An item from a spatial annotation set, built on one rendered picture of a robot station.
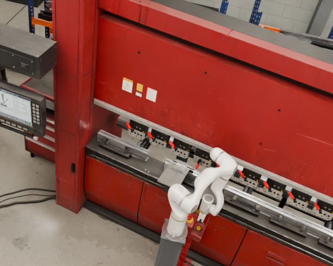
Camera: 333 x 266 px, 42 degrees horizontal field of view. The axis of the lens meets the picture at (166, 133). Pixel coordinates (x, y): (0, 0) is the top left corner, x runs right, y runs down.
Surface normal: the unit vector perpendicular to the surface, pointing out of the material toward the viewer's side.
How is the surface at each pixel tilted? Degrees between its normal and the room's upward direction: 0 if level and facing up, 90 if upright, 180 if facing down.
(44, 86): 0
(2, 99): 90
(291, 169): 90
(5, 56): 90
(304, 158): 90
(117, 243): 0
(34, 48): 1
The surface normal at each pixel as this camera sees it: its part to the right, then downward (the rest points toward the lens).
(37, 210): 0.15, -0.74
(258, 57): -0.41, 0.55
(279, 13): -0.18, 0.63
